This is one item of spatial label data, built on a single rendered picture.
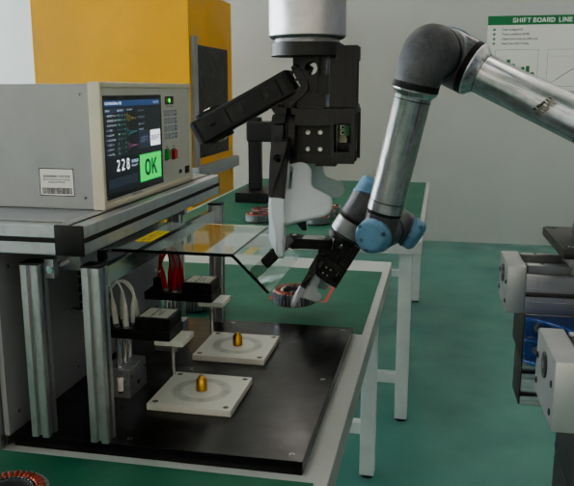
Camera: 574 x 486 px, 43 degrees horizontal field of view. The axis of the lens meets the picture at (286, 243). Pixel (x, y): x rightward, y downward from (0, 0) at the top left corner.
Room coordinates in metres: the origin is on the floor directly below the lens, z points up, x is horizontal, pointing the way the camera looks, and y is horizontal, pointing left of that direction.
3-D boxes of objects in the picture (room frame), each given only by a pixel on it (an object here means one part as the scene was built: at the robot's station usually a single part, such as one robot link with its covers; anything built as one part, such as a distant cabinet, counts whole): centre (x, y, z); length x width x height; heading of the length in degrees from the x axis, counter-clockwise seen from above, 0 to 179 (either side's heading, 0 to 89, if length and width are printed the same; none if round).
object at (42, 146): (1.43, 0.44, 1.22); 0.44 x 0.39 x 0.20; 168
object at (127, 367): (1.26, 0.29, 0.80); 0.07 x 0.05 x 0.06; 168
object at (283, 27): (0.75, -0.02, 1.37); 0.08 x 0.08 x 0.05
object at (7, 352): (1.40, 0.38, 0.92); 0.66 x 0.01 x 0.30; 168
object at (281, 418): (1.36, 0.14, 0.76); 0.64 x 0.47 x 0.02; 168
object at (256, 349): (1.47, 0.10, 0.78); 0.15 x 0.15 x 0.01; 78
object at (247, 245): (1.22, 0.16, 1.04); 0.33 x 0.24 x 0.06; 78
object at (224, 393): (1.23, 0.15, 0.78); 0.15 x 0.15 x 0.01; 78
